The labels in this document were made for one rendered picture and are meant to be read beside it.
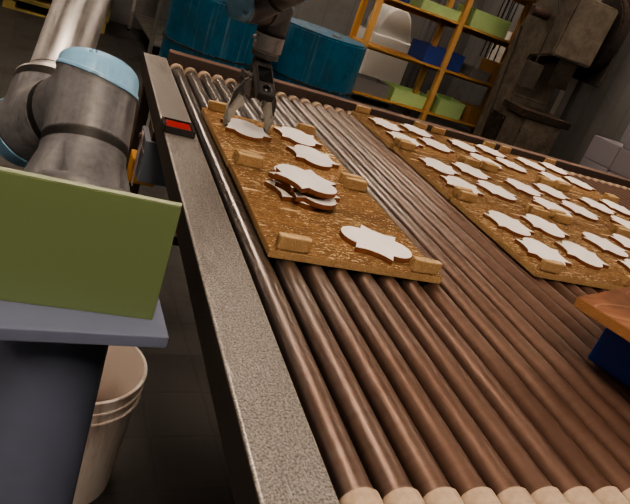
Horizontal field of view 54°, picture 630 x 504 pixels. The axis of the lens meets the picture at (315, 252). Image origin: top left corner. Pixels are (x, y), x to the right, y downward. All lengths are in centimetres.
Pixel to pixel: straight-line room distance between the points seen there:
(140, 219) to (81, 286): 12
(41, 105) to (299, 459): 60
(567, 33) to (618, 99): 120
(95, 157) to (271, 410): 40
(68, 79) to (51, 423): 49
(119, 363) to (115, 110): 96
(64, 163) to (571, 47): 688
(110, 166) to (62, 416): 38
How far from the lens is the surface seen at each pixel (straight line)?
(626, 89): 812
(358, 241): 115
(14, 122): 101
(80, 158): 85
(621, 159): 657
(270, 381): 76
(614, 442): 100
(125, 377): 173
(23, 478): 108
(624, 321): 108
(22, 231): 82
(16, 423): 101
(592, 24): 753
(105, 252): 83
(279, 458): 66
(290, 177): 125
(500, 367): 101
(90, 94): 90
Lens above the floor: 136
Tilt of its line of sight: 23 degrees down
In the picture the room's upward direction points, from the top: 20 degrees clockwise
